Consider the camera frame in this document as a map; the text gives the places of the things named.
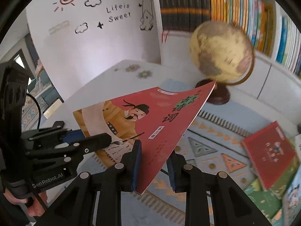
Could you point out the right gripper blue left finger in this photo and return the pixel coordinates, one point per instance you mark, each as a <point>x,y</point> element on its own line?
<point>131,162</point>

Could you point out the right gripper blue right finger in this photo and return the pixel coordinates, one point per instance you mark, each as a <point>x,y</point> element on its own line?
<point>175,164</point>

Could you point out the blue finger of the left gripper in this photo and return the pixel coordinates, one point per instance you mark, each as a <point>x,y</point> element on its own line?
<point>93,143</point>
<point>73,136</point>

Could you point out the pink ancient poems book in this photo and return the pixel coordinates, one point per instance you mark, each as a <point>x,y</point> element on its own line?
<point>156,117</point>

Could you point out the red fairy tales book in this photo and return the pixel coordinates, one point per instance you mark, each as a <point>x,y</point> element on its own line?
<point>270,153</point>

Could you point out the green insect book 03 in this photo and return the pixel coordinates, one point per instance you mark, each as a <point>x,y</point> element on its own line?
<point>266,201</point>

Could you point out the olive insect book 04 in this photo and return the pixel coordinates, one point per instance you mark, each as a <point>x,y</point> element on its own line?
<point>282,183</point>

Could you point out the row of black books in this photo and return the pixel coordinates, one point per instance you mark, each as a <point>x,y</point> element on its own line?
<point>184,15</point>

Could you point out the row of white blue books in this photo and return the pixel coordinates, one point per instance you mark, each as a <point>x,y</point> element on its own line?
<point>288,54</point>

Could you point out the row of orange books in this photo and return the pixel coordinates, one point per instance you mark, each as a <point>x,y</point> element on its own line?
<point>254,17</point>

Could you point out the person's left hand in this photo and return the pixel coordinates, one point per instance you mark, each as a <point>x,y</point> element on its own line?
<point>35,209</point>

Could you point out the patterned blue table mat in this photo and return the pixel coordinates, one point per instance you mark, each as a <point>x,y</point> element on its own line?
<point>207,144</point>

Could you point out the antique yellow globe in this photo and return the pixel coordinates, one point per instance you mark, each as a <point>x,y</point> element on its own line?
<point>224,54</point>

